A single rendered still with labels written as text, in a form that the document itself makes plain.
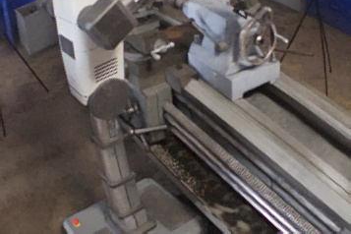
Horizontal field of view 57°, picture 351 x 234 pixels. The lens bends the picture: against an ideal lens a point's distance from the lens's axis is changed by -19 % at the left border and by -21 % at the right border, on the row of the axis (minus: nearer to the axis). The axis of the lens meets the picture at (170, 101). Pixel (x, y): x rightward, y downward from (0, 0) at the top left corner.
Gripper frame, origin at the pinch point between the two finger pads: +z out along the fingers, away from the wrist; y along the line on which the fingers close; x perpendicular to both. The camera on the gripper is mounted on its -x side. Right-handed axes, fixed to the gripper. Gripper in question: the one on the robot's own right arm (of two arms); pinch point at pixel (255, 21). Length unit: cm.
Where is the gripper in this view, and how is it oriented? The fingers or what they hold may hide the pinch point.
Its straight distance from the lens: 152.2
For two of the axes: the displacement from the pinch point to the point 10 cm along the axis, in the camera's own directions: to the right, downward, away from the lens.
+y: -6.2, -3.9, 6.8
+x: -6.4, 7.6, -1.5
